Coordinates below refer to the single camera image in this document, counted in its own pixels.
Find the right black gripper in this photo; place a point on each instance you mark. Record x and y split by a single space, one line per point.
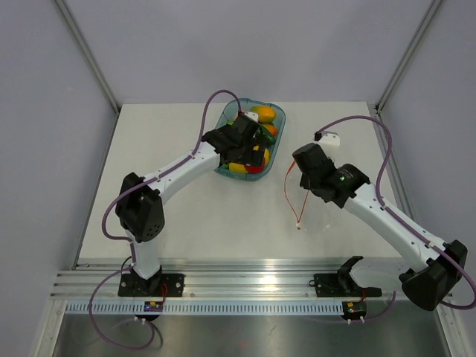
305 182

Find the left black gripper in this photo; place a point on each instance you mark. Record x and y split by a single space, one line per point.
253 158

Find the clear zip top bag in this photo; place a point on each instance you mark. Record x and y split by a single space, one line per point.
308 214

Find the red apple front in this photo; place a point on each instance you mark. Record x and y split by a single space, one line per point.
254 170

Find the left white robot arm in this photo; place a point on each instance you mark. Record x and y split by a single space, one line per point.
140 206

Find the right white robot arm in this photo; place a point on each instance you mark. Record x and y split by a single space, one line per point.
435 266

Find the yellow lemon front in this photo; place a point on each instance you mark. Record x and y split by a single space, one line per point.
237 168

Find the yellow lemon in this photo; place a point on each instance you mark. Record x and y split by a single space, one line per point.
266 155
237 168

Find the yellow lemon right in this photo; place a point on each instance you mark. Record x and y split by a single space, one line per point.
266 155

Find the green cucumber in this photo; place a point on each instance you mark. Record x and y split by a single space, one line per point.
266 136

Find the teal plastic fruit basket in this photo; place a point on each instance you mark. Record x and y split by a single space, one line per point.
279 122

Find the orange yellow mango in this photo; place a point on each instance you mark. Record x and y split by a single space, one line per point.
266 114

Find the right control board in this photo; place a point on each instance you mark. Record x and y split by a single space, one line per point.
354 311

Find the control board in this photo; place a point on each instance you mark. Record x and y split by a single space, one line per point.
153 306
354 311

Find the left control board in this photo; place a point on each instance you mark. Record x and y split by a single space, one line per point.
153 306

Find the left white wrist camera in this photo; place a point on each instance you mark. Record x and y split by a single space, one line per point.
252 115

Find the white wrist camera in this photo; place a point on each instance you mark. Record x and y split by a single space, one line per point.
252 115
328 139

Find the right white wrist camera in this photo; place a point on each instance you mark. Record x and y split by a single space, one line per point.
328 139

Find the right aluminium frame post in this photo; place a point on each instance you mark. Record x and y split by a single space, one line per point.
409 53

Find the aluminium frame post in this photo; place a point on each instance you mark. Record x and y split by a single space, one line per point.
409 53
71 24

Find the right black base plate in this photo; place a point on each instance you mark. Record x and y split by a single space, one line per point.
329 285

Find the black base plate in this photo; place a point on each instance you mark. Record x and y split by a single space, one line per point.
329 285
163 285

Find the aluminium mounting rail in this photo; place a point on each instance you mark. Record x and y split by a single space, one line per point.
255 279

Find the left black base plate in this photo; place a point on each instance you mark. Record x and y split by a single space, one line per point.
163 285

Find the left aluminium frame post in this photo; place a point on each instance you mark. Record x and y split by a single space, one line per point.
71 24

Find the white slotted cable duct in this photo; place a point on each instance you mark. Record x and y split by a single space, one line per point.
286 308

